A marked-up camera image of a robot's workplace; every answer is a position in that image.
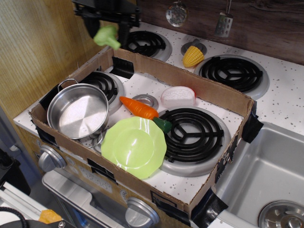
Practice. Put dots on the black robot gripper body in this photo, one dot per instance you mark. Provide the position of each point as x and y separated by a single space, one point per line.
114 11

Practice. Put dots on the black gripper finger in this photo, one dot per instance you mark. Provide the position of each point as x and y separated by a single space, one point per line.
92 26
123 31

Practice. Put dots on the green toy broccoli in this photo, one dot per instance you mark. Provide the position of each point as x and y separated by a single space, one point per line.
106 36

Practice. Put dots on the small steel pot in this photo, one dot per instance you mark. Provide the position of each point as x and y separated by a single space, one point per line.
79 111

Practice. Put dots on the back left black burner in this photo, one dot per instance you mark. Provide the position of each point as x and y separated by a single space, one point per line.
149 44

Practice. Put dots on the black burner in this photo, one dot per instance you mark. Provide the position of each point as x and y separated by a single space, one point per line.
195 142
111 86
240 73
149 44

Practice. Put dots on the hanging steel strainer ladle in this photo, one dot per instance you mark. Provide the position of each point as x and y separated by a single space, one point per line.
177 14

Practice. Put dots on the front left black burner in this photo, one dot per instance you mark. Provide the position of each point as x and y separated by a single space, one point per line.
111 86

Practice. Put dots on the grey stovetop knob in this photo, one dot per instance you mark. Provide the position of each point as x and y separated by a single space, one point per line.
195 43

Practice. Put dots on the yellow toy corn cob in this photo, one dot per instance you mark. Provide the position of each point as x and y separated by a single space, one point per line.
193 56

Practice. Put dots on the orange toy carrot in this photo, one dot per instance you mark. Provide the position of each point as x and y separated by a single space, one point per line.
142 110

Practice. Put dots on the white toy cheese wedge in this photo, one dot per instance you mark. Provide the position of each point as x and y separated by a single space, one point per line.
178 96

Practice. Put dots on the hanging steel spatula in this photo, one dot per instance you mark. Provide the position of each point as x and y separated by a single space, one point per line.
224 22

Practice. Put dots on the light green plastic plate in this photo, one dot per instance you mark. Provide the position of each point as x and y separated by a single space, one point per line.
136 145

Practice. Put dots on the back right black burner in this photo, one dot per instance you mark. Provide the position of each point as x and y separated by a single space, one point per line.
240 73

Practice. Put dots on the brown cardboard fence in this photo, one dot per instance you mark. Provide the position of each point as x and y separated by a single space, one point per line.
204 206

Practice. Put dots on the front right black burner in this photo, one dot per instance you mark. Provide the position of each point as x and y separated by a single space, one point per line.
195 142

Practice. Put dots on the left silver stove knob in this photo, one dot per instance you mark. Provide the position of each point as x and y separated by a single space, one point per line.
50 159

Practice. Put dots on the silver stove knob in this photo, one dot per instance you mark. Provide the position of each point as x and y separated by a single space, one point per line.
50 159
140 215

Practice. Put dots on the right silver stove knob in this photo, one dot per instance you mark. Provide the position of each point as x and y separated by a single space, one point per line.
140 215

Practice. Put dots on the orange object at bottom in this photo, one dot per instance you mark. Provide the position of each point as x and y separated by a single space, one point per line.
49 216

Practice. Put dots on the grey metal sink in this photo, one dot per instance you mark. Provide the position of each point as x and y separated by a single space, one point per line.
269 168

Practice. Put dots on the steel sink drain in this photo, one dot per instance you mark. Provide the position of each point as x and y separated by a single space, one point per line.
281 214

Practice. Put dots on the silver oven door handle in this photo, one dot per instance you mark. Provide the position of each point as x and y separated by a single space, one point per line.
85 206

